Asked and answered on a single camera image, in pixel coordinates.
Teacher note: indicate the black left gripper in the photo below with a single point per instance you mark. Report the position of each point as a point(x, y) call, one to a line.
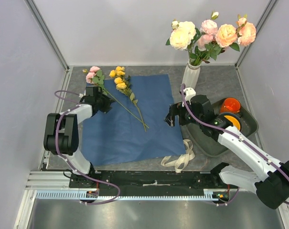
point(108, 101)

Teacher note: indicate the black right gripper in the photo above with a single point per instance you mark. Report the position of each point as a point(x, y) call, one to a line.
point(175, 109)

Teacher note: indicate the small pink rose stem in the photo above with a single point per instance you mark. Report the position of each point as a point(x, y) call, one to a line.
point(96, 77)

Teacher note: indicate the yellow rose stem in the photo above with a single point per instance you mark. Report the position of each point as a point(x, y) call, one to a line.
point(123, 84)

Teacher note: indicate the blue wrapping paper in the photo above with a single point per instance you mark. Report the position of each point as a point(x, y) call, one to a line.
point(130, 133)

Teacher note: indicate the cream ribbon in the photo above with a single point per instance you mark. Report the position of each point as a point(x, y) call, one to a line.
point(183, 160)

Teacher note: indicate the double pink rose stem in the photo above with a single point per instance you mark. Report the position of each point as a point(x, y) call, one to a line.
point(202, 54)

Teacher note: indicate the cream white rose stem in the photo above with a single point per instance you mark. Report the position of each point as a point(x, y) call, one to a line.
point(182, 37)

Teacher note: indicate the peach pink rose stem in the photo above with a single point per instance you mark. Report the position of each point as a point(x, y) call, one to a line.
point(235, 36)

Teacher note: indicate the pink rose stem with bud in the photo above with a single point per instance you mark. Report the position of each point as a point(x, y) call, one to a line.
point(209, 26)

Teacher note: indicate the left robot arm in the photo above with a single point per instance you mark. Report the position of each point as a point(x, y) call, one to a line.
point(61, 136)

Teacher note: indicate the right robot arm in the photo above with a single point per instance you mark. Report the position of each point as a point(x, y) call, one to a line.
point(269, 177)

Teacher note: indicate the white ribbed vase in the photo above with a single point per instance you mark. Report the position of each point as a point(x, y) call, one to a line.
point(191, 75)

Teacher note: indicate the dark green tray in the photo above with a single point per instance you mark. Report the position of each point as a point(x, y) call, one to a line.
point(212, 148)

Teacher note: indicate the orange cup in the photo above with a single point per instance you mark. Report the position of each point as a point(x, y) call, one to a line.
point(231, 105)

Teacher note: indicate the orange bowl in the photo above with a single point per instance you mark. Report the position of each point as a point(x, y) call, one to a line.
point(233, 118)

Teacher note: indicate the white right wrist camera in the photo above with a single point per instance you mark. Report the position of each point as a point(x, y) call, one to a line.
point(188, 94)

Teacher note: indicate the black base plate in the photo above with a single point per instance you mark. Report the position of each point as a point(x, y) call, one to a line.
point(160, 183)

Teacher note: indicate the slotted cable duct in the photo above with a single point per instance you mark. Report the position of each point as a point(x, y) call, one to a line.
point(86, 195)

